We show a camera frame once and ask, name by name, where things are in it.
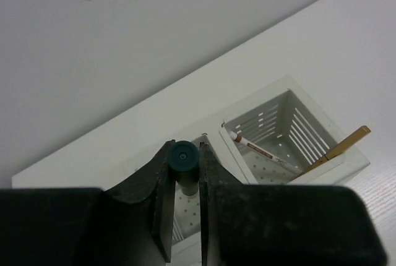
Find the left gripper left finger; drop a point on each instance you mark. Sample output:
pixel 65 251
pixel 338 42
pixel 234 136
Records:
pixel 140 214

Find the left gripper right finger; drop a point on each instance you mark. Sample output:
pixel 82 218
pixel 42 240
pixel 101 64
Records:
pixel 221 243

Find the dark green gold makeup pen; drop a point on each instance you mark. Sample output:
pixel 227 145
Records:
pixel 183 161

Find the gold slim makeup pen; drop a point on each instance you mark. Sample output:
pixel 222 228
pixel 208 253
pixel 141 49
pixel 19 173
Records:
pixel 340 148

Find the white two-slot organizer box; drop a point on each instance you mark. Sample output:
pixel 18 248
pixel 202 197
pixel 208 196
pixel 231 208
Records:
pixel 55 212

